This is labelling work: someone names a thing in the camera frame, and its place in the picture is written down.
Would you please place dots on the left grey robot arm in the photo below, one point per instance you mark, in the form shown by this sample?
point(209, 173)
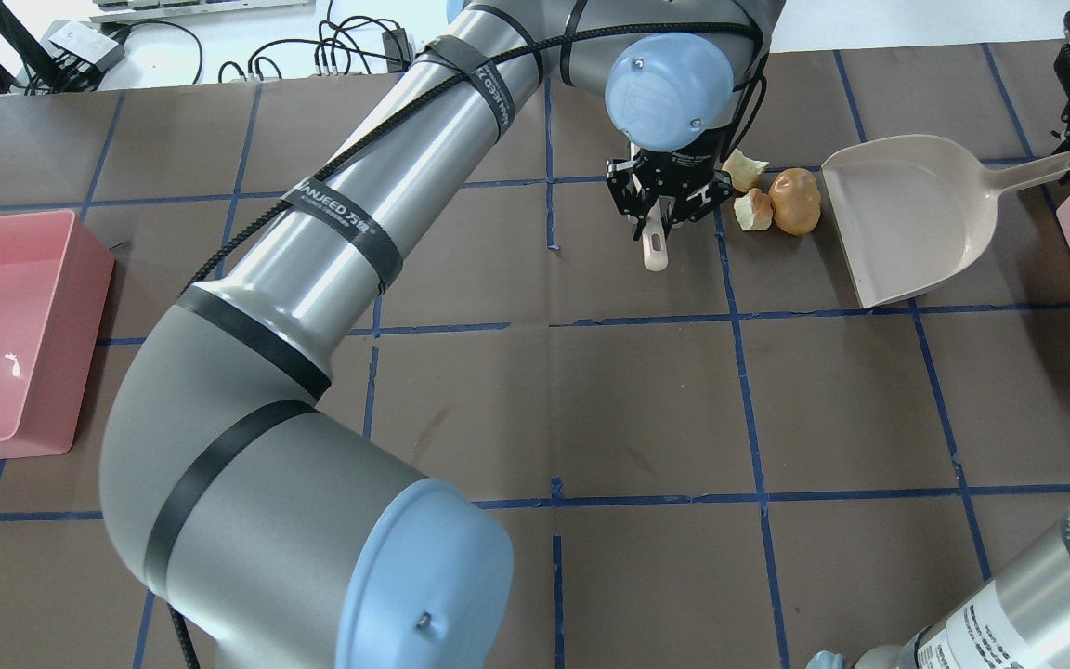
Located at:
point(288, 538)

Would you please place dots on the large bread chunk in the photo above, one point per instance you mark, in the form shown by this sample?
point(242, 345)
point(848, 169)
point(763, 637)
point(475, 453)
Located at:
point(744, 172)

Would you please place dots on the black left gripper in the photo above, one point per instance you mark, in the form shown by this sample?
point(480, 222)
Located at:
point(674, 162)

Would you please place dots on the brown toy potato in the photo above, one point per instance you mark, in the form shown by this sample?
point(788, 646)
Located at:
point(796, 200)

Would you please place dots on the cream plastic dustpan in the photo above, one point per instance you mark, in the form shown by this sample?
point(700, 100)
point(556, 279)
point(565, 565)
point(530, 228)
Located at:
point(913, 211)

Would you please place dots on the pink plastic bin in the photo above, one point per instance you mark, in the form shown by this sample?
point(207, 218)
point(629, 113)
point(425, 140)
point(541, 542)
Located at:
point(54, 278)

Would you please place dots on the cream hand brush dark bristles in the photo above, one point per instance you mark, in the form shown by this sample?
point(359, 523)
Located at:
point(654, 241)

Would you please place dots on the small bread chunk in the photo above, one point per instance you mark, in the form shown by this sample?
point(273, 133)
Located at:
point(754, 211)

